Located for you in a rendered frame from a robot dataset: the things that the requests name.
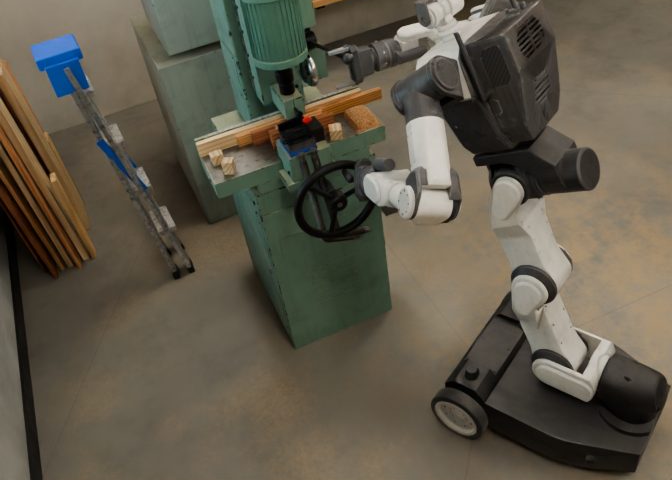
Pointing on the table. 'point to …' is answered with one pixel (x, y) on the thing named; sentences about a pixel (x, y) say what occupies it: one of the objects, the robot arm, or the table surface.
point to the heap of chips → (360, 118)
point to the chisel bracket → (287, 102)
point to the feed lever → (326, 48)
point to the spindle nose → (285, 81)
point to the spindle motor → (272, 20)
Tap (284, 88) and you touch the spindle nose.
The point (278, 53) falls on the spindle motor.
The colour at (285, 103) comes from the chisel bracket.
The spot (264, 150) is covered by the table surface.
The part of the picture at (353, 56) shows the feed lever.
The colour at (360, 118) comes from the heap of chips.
